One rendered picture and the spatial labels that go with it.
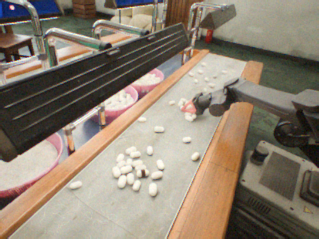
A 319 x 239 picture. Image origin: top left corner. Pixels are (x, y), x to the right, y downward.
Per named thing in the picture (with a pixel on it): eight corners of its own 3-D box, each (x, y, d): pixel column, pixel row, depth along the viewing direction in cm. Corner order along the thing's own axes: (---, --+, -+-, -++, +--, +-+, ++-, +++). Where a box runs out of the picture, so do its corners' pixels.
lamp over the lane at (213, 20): (236, 16, 143) (239, 4, 139) (213, 30, 97) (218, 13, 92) (224, 14, 146) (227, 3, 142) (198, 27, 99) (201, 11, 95)
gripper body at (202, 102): (191, 102, 82) (208, 96, 77) (198, 93, 89) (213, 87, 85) (198, 116, 83) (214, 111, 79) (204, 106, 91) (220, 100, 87)
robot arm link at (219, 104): (249, 94, 78) (238, 75, 75) (248, 111, 69) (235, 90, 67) (220, 106, 85) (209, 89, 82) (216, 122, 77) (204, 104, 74)
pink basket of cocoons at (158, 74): (169, 87, 125) (171, 72, 120) (148, 106, 105) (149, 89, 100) (132, 75, 133) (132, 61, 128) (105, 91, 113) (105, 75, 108)
